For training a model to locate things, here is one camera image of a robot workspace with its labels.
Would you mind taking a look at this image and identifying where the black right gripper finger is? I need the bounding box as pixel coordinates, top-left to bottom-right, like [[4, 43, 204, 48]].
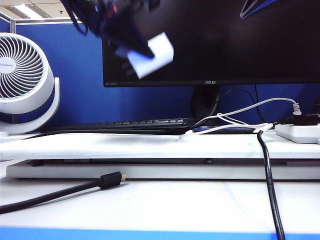
[[239, 0, 277, 20]]

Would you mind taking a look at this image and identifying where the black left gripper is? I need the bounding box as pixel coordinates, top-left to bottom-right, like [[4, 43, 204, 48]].
[[82, 0, 161, 59]]

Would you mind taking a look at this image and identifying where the white charging base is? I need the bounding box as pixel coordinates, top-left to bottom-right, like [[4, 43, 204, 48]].
[[121, 31, 175, 80]]

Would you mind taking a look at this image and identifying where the black ASUS computer monitor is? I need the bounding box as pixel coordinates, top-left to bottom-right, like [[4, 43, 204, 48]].
[[101, 0, 320, 88]]

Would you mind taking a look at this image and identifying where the blue office partition panel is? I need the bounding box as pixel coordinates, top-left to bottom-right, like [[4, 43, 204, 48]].
[[0, 11, 320, 132]]

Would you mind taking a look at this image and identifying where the black gripper wiring loop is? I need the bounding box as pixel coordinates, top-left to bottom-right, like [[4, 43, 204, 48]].
[[59, 0, 89, 35]]

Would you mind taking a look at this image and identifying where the black computer keyboard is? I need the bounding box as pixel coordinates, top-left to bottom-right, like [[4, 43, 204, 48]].
[[41, 117, 198, 136]]

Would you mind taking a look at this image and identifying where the black monitor stand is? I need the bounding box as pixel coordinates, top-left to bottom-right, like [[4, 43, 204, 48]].
[[191, 85, 258, 135]]

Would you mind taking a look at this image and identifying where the white round desk fan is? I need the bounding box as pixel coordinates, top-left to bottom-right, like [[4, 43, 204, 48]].
[[0, 32, 61, 136]]

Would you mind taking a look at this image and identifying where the ceiling light panel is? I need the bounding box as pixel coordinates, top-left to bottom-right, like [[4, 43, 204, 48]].
[[4, 4, 46, 20]]

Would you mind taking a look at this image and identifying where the white raised desk shelf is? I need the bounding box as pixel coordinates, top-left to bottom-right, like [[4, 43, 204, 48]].
[[0, 132, 320, 162]]

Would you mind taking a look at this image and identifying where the black plug adapter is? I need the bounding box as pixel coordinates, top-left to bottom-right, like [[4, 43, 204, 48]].
[[276, 113, 320, 127]]

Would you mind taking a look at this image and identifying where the white power strip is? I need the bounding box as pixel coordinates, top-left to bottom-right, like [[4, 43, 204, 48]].
[[274, 123, 320, 145]]

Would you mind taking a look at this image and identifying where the white flat board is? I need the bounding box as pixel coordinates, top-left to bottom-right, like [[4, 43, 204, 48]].
[[6, 161, 320, 180]]

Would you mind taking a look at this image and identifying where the thin black monitor cable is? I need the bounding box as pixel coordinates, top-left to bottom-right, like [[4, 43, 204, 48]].
[[217, 84, 268, 124]]

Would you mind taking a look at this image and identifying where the grey braided cable with plug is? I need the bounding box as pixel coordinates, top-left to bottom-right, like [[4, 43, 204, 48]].
[[190, 97, 302, 130]]

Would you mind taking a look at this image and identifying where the black HDMI cable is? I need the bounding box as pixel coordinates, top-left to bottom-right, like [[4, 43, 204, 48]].
[[0, 171, 128, 215]]

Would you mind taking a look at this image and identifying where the thick black power cable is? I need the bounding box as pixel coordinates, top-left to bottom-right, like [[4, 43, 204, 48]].
[[256, 129, 286, 240]]

